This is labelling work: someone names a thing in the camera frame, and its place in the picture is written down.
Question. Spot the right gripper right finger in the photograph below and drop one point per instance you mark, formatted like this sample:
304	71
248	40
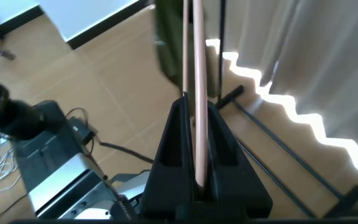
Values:
238	183

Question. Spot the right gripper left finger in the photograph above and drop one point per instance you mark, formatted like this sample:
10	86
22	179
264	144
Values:
166	180

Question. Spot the pink clothes hanger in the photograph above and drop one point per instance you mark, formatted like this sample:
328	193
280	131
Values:
200	93

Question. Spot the green long-sleeved shirt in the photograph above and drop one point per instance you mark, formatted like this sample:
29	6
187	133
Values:
169	40

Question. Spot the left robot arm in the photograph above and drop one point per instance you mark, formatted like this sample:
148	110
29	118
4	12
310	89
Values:
17	118

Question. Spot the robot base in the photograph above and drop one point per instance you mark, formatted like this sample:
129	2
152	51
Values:
61	180

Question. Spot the black clothes rack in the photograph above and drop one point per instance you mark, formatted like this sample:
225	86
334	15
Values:
291	155

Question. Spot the black power adapter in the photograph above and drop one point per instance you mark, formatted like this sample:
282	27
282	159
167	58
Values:
81	130

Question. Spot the beige curtain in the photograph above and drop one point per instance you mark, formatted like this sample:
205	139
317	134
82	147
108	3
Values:
322	62

